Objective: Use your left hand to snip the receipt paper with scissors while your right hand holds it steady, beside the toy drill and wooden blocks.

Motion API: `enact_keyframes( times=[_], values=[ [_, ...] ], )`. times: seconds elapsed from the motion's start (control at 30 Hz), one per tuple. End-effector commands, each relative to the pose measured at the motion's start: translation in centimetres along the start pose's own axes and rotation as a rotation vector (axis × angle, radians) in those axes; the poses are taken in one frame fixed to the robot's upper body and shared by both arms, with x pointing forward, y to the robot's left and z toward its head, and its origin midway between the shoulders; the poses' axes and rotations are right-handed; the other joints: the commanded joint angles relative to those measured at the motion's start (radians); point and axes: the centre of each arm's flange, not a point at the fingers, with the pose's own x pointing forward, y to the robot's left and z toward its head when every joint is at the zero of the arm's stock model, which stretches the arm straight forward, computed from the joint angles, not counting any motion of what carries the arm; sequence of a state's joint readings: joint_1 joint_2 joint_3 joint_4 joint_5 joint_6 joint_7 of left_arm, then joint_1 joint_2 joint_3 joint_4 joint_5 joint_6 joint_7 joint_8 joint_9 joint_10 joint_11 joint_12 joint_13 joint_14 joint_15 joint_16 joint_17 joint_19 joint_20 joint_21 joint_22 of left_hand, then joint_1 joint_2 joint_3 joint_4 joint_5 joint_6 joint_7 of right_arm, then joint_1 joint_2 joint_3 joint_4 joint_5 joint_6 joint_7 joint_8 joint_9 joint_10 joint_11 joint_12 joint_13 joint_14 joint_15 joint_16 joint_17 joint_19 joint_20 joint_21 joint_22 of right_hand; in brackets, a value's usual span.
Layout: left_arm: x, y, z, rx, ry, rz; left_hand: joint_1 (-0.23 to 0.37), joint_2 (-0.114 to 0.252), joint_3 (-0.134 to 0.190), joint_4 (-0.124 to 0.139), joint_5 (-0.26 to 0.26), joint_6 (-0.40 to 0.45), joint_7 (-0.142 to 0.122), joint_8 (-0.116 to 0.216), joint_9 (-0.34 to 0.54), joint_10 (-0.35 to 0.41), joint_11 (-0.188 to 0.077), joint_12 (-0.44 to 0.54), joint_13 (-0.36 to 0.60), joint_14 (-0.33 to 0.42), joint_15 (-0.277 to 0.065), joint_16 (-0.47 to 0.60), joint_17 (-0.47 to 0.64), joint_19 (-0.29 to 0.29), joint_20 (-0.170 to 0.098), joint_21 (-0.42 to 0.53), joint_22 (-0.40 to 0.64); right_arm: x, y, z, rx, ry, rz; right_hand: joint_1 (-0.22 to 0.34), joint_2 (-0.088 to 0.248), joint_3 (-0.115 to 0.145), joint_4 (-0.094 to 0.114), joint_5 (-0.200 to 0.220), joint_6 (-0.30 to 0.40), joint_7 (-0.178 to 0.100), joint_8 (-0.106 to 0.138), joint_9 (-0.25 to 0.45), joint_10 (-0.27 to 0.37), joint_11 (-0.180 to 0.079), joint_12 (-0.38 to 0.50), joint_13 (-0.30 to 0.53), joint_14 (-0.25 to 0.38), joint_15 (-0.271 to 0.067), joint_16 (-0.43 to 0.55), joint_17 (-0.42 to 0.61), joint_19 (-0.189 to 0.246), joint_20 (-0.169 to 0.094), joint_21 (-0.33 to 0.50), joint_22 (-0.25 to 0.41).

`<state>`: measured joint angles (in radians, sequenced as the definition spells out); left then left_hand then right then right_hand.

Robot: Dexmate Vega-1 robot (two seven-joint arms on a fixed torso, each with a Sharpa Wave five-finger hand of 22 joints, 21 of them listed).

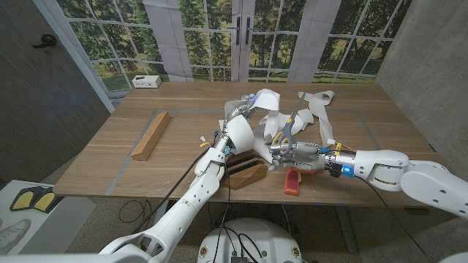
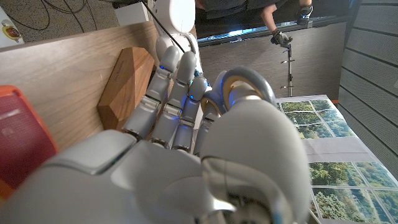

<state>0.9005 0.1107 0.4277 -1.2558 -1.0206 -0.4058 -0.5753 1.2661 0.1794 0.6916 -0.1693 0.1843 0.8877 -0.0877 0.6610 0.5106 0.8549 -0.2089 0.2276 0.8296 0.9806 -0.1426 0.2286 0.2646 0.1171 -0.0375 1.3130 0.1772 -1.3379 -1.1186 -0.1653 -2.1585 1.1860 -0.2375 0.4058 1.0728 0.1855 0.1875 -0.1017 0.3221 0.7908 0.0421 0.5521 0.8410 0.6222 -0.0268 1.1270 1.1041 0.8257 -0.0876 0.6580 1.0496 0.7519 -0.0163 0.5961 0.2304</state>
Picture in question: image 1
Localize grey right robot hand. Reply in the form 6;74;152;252
268;140;358;179

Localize printed window forest backdrop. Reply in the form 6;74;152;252
34;0;414;92

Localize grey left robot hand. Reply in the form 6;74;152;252
211;93;259;156

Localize black door handle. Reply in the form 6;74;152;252
31;34;58;49

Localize dark brown slotted wooden block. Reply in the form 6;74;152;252
221;150;268;191

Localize yellow and black foot pedal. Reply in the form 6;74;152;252
9;186;58;213

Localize white receipt paper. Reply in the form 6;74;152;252
218;88;336;164

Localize white power strip box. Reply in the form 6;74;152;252
131;75;162;89

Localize orange toy drill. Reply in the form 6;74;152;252
284;166;325;197

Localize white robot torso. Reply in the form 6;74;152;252
197;218;303;263

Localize white sneaker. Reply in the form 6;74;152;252
0;218;32;255

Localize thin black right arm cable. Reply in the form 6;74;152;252
360;177;436;263

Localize white floor platform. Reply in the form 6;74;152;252
0;178;97;256

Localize grey and tan scissors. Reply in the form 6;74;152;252
271;91;307;157

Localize grey table leg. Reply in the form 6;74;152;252
336;206;358;254

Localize long light wooden block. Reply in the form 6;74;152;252
130;111;171;161

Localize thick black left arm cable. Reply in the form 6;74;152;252
131;148;211;235

